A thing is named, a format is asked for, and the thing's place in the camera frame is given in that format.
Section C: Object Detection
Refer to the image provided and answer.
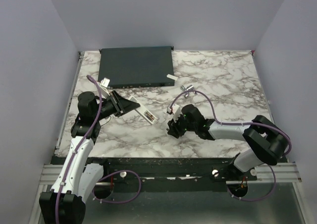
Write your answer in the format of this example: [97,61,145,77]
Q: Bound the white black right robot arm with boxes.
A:
[167,104,289,180]

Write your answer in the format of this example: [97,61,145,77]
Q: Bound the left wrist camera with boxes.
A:
[99,77,110,98]

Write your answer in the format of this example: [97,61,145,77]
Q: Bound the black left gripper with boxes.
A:
[94,90,140,121]

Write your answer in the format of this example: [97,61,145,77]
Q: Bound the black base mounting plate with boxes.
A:
[87,158,258,196]

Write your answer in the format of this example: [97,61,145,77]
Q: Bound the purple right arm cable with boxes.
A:
[165,90,292,158]

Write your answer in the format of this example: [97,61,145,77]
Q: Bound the aluminium table edge rail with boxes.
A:
[53,51,85,156]

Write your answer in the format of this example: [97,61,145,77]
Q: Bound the dark network switch box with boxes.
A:
[98,46,175,89]

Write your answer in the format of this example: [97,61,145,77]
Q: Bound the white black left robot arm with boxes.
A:
[39,91,140,224]

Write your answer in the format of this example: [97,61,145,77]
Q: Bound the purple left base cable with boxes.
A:
[92,171,142,205]

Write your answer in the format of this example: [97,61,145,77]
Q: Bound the white battery cover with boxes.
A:
[166,74,178,81]

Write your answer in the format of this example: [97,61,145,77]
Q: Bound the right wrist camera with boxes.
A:
[166,104,181,122]

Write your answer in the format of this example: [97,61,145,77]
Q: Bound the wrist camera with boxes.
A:
[166,104,181,122]
[99,77,110,98]

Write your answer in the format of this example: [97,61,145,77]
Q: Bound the white remote control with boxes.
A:
[128,96,158,125]

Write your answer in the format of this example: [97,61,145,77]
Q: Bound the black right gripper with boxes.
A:
[167,111,197,139]

